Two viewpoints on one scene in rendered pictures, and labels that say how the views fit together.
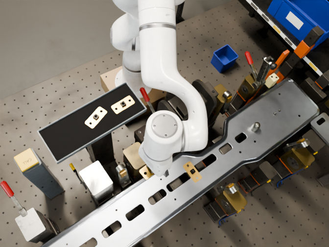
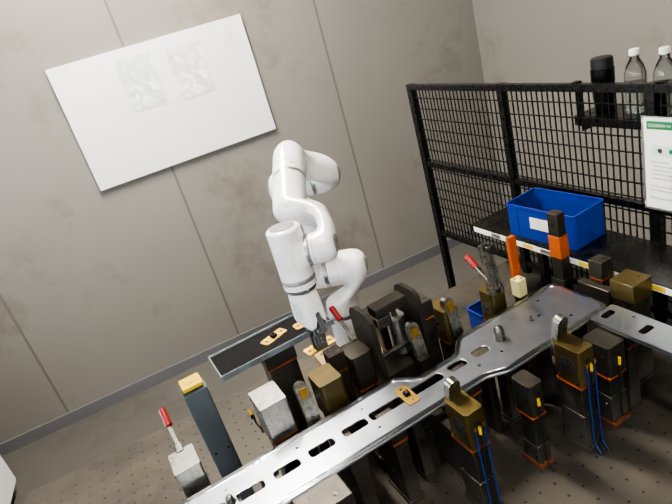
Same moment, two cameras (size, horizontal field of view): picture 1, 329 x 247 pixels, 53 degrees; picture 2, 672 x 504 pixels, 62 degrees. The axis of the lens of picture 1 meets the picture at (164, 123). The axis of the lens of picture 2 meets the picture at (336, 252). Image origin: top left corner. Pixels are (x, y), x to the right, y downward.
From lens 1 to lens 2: 104 cm
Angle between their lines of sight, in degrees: 46
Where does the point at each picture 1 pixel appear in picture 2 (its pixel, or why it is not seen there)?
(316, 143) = (607, 341)
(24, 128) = not seen: hidden behind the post
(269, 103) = (522, 311)
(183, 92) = (306, 208)
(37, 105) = (240, 408)
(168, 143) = (282, 235)
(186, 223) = not seen: outside the picture
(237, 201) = (466, 406)
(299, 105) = (570, 304)
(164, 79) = (287, 201)
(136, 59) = (338, 299)
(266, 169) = (522, 379)
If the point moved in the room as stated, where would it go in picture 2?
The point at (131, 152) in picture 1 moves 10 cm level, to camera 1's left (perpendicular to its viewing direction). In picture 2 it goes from (318, 373) to (287, 372)
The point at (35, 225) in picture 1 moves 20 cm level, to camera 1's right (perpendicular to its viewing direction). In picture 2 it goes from (188, 459) to (253, 466)
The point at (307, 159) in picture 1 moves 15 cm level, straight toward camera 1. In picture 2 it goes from (578, 346) to (532, 370)
